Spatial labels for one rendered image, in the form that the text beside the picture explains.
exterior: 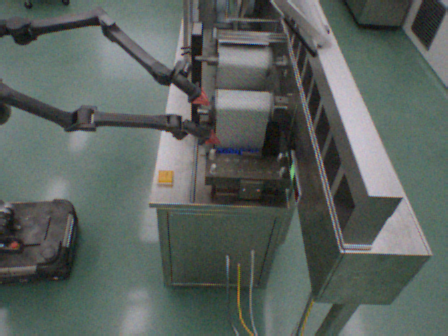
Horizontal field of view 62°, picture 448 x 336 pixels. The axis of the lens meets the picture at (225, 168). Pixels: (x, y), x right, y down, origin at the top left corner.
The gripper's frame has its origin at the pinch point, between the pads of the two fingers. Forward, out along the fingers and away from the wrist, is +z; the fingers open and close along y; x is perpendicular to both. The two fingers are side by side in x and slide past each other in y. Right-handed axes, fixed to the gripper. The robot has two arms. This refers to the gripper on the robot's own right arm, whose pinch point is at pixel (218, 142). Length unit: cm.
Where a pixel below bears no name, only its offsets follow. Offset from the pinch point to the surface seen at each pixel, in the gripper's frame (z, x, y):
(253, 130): 9.5, 15.4, 0.2
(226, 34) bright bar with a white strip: -19, 34, -33
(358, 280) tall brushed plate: 23, 40, 84
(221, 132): -2.3, 5.9, 0.3
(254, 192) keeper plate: 20.8, -0.6, 21.9
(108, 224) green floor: -10, -130, -26
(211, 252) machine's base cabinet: 29, -50, 25
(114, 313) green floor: 5, -121, 39
